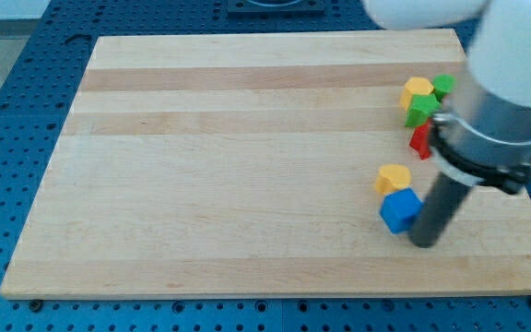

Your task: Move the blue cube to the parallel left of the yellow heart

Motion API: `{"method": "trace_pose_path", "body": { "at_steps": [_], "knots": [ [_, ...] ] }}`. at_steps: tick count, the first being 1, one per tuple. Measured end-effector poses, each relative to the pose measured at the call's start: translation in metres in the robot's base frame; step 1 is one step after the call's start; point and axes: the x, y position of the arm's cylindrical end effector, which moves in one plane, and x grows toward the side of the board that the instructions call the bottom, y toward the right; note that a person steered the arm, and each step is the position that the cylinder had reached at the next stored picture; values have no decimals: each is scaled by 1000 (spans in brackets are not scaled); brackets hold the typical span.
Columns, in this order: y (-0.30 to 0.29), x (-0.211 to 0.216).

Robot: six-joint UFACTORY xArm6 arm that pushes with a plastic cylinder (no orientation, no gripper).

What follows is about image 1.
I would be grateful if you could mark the yellow heart block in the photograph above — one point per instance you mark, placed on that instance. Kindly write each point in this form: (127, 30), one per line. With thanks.
(391, 178)

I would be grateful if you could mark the blue cube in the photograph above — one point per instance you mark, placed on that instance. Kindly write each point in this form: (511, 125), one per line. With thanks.
(399, 210)

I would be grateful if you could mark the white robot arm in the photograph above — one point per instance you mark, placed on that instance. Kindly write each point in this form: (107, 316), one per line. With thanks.
(499, 55)

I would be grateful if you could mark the green star block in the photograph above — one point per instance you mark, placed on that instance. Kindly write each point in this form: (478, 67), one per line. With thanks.
(421, 109)

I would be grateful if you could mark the light wooden board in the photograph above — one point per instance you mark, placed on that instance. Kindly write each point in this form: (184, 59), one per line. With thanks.
(242, 166)

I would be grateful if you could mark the green round block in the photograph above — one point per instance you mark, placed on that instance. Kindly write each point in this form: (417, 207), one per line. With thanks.
(443, 85)

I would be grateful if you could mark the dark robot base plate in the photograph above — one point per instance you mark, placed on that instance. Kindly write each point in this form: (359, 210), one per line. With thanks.
(243, 8)

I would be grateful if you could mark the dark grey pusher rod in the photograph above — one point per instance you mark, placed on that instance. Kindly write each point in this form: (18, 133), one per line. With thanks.
(440, 204)

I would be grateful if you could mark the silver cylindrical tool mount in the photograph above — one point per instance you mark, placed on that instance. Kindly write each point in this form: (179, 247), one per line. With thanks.
(480, 139)

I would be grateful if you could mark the yellow hexagon block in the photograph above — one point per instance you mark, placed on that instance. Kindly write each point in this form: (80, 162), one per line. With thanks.
(414, 86)

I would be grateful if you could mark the red block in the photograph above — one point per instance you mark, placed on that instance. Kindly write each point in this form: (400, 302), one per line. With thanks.
(419, 140)

